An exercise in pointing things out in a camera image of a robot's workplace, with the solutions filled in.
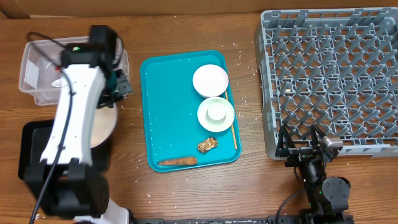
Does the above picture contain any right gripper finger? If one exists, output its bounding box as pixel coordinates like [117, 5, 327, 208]
[310, 124, 326, 149]
[275, 125, 296, 157]

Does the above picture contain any large white plate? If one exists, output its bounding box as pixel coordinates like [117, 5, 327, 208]
[90, 105, 118, 148]

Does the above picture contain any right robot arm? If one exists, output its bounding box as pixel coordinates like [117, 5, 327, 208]
[269, 124, 354, 223]

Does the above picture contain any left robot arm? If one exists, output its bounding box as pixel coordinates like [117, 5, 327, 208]
[23, 25, 134, 223]

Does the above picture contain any grey dishwasher rack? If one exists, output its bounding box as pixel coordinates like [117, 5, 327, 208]
[254, 7, 397, 158]

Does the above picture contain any golden brown food scrap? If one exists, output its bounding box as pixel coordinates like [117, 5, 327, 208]
[197, 137, 218, 154]

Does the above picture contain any small white cup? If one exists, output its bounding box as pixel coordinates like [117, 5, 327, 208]
[207, 103, 226, 121]

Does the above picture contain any wooden chopstick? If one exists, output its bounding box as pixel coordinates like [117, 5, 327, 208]
[224, 90, 238, 151]

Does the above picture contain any teal serving tray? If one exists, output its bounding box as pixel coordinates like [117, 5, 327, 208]
[140, 50, 242, 172]

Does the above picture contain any white bowl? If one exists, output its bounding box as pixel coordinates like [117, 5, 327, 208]
[192, 64, 229, 98]

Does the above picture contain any brown carrot stick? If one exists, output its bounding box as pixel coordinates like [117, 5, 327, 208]
[158, 157, 198, 166]

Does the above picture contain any black plastic tray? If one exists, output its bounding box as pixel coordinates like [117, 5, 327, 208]
[18, 119, 112, 180]

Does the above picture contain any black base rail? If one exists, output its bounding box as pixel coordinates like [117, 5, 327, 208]
[130, 215, 354, 224]

